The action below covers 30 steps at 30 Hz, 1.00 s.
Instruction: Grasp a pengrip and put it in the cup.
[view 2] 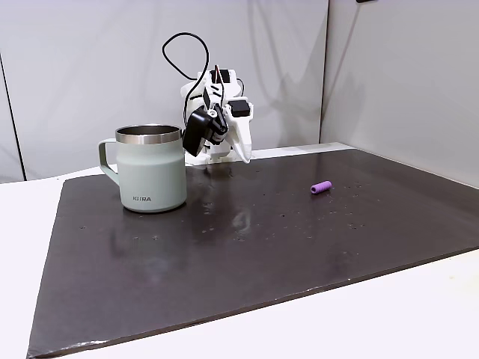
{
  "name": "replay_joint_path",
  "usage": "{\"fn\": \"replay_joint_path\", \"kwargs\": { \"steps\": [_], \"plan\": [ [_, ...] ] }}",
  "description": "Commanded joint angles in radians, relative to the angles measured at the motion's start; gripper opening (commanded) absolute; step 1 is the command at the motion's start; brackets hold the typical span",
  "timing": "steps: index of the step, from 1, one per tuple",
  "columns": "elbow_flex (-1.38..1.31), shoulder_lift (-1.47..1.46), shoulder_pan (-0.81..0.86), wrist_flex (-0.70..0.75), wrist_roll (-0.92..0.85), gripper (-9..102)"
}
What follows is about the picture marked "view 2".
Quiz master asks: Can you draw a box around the purple pen grip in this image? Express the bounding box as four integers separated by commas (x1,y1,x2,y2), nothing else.
310,180,333,195

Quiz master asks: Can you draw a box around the black cable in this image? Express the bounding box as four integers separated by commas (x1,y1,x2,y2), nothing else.
161,32,210,126

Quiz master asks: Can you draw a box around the pale green steel mug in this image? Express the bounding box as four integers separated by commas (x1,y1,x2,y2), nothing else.
98,124,188,214

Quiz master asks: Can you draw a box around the dark table mat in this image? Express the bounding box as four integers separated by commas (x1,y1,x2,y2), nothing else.
25,148,479,359

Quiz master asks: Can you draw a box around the black camera box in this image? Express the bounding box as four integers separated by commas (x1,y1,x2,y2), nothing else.
182,106,230,158

